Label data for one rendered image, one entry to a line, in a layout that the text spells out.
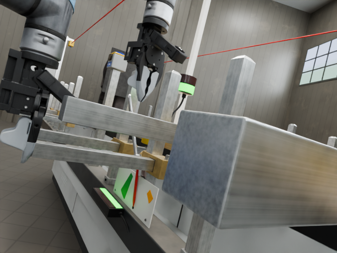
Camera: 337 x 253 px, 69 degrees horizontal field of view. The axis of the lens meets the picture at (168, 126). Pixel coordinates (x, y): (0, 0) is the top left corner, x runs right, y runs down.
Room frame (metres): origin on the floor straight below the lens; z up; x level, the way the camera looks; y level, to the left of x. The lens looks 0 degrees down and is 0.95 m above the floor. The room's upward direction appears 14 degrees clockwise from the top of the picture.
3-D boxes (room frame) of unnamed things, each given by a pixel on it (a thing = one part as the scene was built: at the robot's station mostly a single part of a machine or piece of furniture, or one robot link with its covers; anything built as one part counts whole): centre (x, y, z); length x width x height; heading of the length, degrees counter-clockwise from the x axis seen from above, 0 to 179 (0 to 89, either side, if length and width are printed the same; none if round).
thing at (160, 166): (0.68, 0.01, 0.85); 0.13 x 0.06 x 0.05; 33
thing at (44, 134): (0.82, 0.21, 0.84); 0.43 x 0.03 x 0.04; 123
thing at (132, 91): (0.91, 0.16, 0.89); 0.03 x 0.03 x 0.48; 33
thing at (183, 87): (0.72, -0.02, 1.07); 0.06 x 0.06 x 0.02
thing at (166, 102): (0.70, 0.02, 0.87); 0.03 x 0.03 x 0.48; 33
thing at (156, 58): (0.66, 0.10, 1.15); 0.09 x 0.08 x 0.12; 53
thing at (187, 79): (0.72, -0.02, 1.10); 0.06 x 0.06 x 0.02
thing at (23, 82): (0.48, 0.29, 0.97); 0.09 x 0.08 x 0.12; 123
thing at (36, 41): (0.48, 0.28, 1.05); 0.08 x 0.08 x 0.05
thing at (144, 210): (0.71, 0.06, 0.75); 0.26 x 0.01 x 0.10; 33
